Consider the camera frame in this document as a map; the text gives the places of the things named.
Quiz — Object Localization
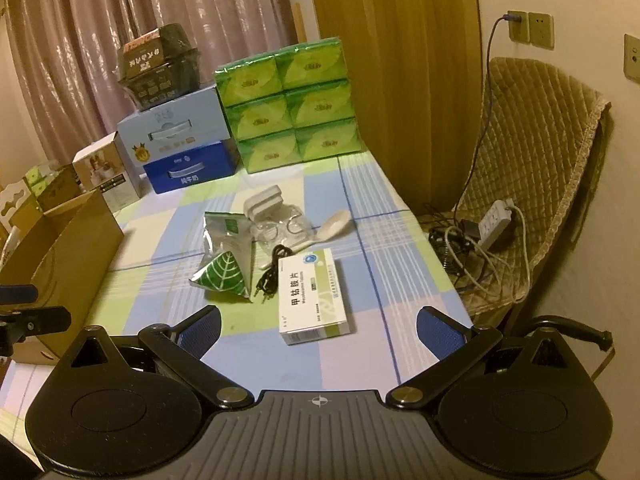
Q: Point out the black audio cable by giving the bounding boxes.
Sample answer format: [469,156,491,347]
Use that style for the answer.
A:
[252,242,298,306]

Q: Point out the white green mecobalamin tablet box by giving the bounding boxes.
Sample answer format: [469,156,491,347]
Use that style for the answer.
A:
[278,248,350,346]

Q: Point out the clear plastic tray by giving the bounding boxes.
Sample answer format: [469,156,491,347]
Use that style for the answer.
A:
[250,204,314,255]

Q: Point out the brown cardboard box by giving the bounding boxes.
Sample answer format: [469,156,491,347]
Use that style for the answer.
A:
[1,191,124,365]

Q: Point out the small green tissue packs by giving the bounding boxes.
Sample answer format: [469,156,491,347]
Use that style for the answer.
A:
[23,159,61,197]

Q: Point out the silver green foil pouch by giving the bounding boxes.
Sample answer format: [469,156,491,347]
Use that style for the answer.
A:
[189,211,253,299]

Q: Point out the white power strip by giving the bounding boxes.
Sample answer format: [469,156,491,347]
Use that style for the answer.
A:
[478,198,514,250]

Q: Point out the black chair armrest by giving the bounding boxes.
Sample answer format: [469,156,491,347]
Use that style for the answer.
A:
[518,315,614,352]

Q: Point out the plaid tablecloth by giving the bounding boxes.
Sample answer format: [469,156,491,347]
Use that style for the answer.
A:
[0,150,474,461]

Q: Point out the white photo printed box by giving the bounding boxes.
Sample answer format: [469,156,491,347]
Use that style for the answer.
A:
[73,131,142,212]

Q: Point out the white plastic spoon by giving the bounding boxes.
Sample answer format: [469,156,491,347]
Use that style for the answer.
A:
[312,209,352,243]

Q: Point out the dark blue milk carton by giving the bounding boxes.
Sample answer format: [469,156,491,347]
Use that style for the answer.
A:
[143,140,240,194]

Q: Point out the light blue carton box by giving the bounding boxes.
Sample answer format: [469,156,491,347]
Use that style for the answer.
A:
[117,84,230,168]

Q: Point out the pink shiny curtain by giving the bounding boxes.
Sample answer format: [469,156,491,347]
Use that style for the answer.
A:
[2,0,295,162]

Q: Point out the black food container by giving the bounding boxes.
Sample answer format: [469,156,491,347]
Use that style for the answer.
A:
[118,23,201,112]

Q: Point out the green tissue pack stack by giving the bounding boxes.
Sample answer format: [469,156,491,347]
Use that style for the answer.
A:
[214,37,362,174]

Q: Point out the beige wall socket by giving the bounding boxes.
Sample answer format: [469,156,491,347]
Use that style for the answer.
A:
[504,11,530,44]
[528,12,554,50]

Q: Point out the grey charger cable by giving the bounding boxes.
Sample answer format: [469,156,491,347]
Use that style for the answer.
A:
[449,13,522,221]

